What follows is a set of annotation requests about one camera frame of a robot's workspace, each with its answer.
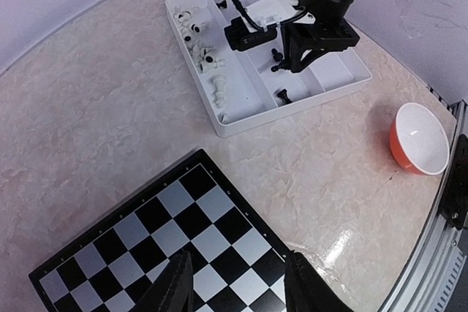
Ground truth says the white plastic piece tray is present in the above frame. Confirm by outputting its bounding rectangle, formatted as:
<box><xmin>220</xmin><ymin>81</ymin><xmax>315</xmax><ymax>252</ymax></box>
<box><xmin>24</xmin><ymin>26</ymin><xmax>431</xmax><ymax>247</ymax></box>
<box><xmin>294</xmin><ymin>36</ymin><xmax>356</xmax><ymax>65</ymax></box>
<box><xmin>165</xmin><ymin>0</ymin><xmax>372</xmax><ymax>137</ymax></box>

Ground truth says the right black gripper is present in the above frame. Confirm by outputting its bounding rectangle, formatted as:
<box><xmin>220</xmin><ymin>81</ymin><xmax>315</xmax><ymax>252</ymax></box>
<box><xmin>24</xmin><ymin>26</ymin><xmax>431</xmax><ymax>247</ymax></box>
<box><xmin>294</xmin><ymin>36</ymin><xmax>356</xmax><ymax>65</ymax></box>
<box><xmin>278</xmin><ymin>20</ymin><xmax>360</xmax><ymax>73</ymax></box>

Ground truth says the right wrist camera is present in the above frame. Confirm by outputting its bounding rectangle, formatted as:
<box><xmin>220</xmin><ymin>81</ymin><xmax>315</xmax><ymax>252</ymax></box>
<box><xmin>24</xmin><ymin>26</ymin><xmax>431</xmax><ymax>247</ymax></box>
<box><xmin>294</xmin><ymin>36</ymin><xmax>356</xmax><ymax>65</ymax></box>
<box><xmin>223</xmin><ymin>0</ymin><xmax>317</xmax><ymax>52</ymax></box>

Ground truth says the aluminium front rail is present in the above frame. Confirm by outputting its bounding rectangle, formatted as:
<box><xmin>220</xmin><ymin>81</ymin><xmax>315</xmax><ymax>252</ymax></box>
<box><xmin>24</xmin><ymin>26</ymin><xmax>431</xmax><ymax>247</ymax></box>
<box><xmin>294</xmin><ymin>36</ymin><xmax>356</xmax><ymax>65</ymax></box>
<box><xmin>380</xmin><ymin>101</ymin><xmax>467</xmax><ymax>311</ymax></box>

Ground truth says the white chess pieces pile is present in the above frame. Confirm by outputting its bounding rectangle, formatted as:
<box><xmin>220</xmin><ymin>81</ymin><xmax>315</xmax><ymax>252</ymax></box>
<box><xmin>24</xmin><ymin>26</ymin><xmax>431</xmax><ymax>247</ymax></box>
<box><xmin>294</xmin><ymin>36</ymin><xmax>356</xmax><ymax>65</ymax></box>
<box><xmin>171</xmin><ymin>7</ymin><xmax>229</xmax><ymax>125</ymax></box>

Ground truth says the black chess pieces pile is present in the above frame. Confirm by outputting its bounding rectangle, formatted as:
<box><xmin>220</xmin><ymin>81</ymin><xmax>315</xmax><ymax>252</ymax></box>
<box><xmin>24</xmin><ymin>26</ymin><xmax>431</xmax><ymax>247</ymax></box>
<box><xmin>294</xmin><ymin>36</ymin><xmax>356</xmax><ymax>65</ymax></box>
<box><xmin>216</xmin><ymin>0</ymin><xmax>299</xmax><ymax>82</ymax></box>

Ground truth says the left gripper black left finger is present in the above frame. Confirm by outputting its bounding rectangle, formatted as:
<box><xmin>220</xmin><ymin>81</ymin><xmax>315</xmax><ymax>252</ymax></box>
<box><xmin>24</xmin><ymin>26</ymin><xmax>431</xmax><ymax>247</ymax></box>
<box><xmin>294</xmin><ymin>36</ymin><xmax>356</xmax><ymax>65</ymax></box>
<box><xmin>133</xmin><ymin>251</ymin><xmax>193</xmax><ymax>312</ymax></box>

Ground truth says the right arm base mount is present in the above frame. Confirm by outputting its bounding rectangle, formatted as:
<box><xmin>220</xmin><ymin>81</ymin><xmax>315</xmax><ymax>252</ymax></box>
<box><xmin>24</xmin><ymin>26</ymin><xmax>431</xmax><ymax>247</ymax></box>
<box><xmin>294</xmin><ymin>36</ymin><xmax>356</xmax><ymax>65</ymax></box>
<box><xmin>440</xmin><ymin>134</ymin><xmax>468</xmax><ymax>230</ymax></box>

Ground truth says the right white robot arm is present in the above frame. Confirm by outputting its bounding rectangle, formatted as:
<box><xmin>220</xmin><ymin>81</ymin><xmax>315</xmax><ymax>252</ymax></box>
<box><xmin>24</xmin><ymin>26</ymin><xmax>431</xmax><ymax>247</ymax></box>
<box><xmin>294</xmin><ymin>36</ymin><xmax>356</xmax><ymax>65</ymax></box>
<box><xmin>224</xmin><ymin>0</ymin><xmax>360</xmax><ymax>73</ymax></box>

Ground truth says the black grey chessboard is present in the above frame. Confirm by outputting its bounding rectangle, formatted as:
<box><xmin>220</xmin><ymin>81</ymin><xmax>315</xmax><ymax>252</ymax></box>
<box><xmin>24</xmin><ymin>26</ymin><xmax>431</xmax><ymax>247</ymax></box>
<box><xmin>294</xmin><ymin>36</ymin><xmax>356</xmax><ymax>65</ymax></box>
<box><xmin>29</xmin><ymin>150</ymin><xmax>287</xmax><ymax>311</ymax></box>

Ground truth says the white orange bowl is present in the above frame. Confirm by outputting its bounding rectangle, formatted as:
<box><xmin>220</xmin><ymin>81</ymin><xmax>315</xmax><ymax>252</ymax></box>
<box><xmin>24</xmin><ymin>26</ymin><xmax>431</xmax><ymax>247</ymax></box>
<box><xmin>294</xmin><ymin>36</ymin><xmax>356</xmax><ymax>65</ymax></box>
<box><xmin>389</xmin><ymin>102</ymin><xmax>450</xmax><ymax>176</ymax></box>

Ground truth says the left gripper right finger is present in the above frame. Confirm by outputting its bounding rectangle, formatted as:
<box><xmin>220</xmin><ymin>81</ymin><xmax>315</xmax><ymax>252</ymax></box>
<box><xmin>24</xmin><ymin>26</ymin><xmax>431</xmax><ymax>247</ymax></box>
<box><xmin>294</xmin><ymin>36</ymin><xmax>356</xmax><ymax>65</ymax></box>
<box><xmin>284</xmin><ymin>251</ymin><xmax>352</xmax><ymax>312</ymax></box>

